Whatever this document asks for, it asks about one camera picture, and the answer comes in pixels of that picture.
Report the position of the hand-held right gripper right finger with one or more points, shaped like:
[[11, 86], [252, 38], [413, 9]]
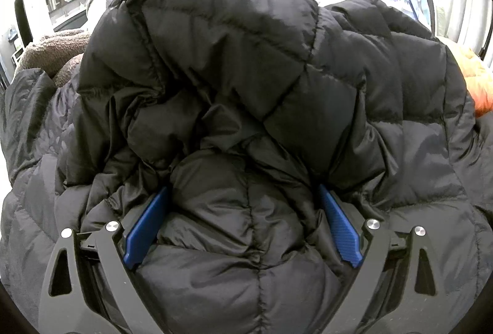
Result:
[[341, 230]]

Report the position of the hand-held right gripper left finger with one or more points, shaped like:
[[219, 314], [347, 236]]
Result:
[[148, 226]]

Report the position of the black puffer jacket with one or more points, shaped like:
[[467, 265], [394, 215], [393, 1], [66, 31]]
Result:
[[231, 68]]

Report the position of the orange puffer jacket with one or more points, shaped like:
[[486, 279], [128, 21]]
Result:
[[481, 87]]

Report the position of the brown fleece garment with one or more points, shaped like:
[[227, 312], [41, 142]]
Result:
[[42, 52]]

